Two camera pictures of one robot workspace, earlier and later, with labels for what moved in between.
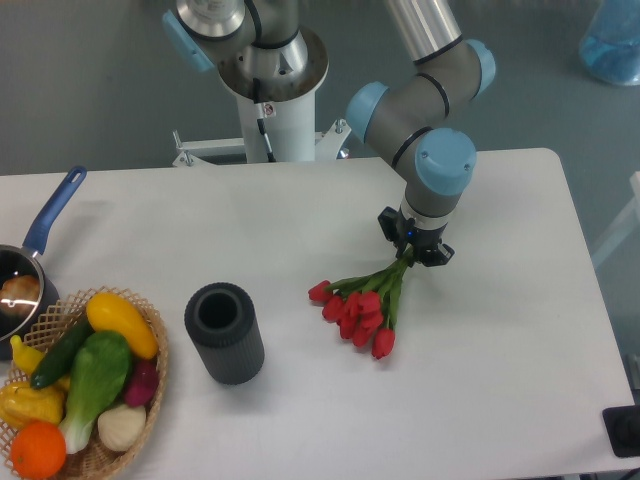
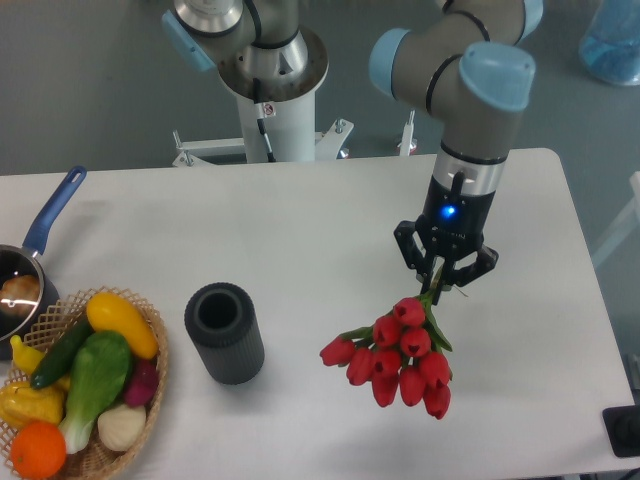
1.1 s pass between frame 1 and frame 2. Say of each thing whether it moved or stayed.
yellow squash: stayed
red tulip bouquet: moved
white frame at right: stayed
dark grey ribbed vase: stayed
